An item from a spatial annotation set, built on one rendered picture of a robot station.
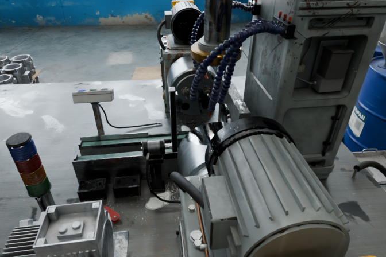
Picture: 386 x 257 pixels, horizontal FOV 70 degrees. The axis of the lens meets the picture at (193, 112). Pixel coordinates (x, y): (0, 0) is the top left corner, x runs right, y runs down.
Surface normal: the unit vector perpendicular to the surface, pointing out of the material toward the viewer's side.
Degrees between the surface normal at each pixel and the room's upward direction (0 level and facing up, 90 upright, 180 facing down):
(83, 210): 90
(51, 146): 0
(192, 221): 0
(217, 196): 0
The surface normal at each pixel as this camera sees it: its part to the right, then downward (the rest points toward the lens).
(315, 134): 0.14, 0.53
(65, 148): 0.00, -0.84
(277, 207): -0.37, -0.76
